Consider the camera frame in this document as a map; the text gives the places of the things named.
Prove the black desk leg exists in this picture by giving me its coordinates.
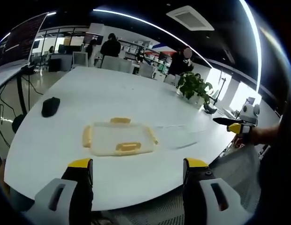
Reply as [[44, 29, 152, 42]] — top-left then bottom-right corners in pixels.
[[15, 70, 28, 116]]

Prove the dark wall monitor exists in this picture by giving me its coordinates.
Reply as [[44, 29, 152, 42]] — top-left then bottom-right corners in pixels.
[[85, 32, 104, 45]]

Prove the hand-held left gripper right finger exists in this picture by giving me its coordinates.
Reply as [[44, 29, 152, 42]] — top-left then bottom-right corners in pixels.
[[182, 158, 252, 225]]

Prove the green potted plant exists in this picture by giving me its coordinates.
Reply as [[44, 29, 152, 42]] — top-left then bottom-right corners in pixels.
[[176, 71, 214, 106]]

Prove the clear plastic sheet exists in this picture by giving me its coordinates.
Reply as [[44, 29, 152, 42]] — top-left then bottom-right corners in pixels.
[[155, 124, 200, 150]]

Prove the grey mesh chair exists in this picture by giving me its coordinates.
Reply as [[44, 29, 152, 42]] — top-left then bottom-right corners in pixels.
[[100, 140, 262, 225]]

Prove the black pouch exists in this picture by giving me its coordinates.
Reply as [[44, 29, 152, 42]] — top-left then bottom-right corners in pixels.
[[41, 96, 61, 118]]

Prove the person's right hand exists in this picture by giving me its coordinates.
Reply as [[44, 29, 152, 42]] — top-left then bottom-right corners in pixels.
[[232, 136, 246, 149]]

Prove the person's dark clothing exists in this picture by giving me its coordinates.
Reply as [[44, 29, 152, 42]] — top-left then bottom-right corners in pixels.
[[258, 100, 291, 225]]

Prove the ceiling air conditioner vent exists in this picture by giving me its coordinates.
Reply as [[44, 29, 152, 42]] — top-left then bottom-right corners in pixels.
[[166, 4, 215, 31]]

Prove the black cable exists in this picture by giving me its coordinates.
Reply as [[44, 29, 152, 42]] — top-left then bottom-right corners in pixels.
[[0, 75, 43, 150]]

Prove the clear box with yellow buckles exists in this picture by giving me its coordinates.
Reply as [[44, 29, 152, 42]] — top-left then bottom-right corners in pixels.
[[81, 117, 160, 158]]

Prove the small black curved object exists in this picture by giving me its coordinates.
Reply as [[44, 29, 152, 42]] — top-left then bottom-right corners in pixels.
[[202, 104, 218, 115]]

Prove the storage shelf with white boxes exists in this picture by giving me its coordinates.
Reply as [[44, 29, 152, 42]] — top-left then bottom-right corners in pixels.
[[119, 39, 161, 62]]

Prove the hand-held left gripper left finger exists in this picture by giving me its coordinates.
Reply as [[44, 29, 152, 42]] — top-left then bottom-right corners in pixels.
[[34, 158, 94, 225]]

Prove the white office chair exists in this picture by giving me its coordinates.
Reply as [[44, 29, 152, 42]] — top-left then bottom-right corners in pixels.
[[101, 55, 134, 74], [138, 63, 156, 78], [72, 51, 89, 70], [163, 74, 182, 87]]

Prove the ceiling light strip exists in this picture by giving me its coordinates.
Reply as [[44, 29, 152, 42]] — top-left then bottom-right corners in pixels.
[[92, 0, 262, 94]]

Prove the black tripod stand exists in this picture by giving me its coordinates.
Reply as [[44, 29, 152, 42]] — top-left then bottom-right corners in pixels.
[[212, 76, 229, 106]]

